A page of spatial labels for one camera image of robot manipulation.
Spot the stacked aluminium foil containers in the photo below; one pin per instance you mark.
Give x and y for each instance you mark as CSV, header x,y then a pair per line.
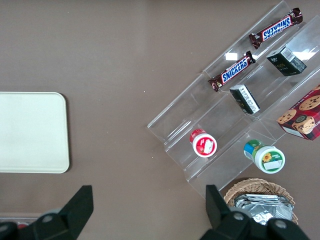
x,y
265,207

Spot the small black carton box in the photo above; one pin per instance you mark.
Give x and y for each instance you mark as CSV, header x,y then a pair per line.
x,y
287,62
245,98

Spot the red chocolate chip cookie box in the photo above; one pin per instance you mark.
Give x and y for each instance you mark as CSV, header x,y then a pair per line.
x,y
303,115

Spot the light wicker basket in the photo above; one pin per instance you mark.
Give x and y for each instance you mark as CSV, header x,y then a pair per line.
x,y
257,186

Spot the red label white-lid jar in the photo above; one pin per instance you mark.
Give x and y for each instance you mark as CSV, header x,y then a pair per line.
x,y
203,145

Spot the clear acrylic bottle rack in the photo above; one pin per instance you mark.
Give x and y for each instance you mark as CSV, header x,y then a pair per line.
x,y
15,217

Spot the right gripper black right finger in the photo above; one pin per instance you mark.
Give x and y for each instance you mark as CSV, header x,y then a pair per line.
x,y
225,225

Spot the clear acrylic tiered shelf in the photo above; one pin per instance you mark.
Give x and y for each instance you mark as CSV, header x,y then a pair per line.
x,y
205,110

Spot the Snickers chocolate bar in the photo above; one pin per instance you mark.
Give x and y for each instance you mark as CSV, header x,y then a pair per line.
x,y
233,71
276,27

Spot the green label white-lid jar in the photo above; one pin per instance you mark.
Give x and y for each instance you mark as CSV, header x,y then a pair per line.
x,y
268,158

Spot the red cola bottle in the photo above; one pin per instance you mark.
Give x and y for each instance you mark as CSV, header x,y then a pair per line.
x,y
21,226

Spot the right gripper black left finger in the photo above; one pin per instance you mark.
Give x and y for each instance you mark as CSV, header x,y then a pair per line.
x,y
65,220

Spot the cream rectangular tray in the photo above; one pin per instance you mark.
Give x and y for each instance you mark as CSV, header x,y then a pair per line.
x,y
32,132

